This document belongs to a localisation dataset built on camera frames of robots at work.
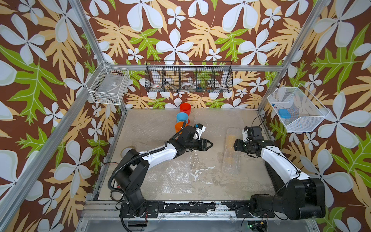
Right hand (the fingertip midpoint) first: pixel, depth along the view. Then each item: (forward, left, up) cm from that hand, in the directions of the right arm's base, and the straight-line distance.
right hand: (237, 145), depth 88 cm
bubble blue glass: (-15, +34, -9) cm, 38 cm away
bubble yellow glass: (-8, +4, -3) cm, 9 cm away
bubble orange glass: (+30, +7, -13) cm, 33 cm away
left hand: (-3, +17, +7) cm, 18 cm away
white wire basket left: (+27, +79, +26) cm, 87 cm away
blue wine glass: (+20, +35, +4) cm, 41 cm away
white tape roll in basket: (+38, +31, +19) cm, 52 cm away
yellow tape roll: (0, +72, -6) cm, 72 cm away
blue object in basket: (+11, -25, +17) cm, 32 cm away
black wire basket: (+40, +30, +23) cm, 55 cm away
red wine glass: (+27, +32, +6) cm, 42 cm away
